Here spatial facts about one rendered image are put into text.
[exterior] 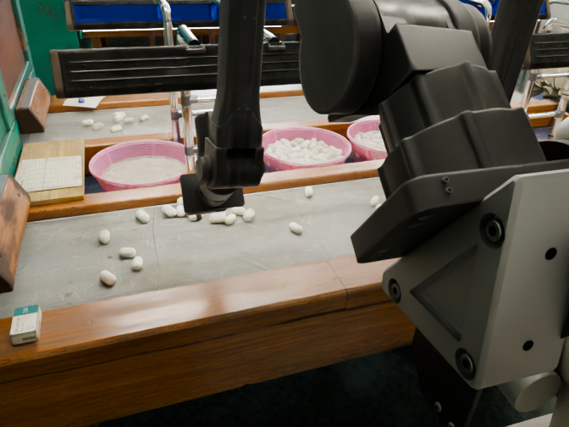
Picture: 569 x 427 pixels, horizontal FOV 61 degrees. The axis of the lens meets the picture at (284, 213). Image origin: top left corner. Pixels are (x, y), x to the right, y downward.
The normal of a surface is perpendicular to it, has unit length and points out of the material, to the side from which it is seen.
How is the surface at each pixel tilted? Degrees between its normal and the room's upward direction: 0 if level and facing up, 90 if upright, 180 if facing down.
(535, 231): 82
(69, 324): 0
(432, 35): 38
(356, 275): 0
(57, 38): 90
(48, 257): 0
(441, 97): 47
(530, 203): 82
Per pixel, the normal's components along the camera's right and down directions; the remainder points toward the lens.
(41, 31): 0.29, 0.51
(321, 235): 0.04, -0.85
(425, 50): 0.33, -0.39
